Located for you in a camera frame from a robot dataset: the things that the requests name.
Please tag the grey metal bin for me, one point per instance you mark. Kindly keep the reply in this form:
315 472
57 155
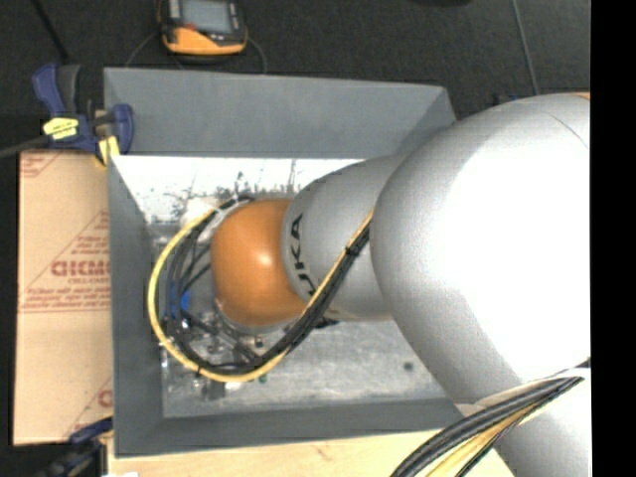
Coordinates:
278 112

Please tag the brown cardboard board red print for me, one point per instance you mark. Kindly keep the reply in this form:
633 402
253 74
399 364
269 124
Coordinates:
59 346

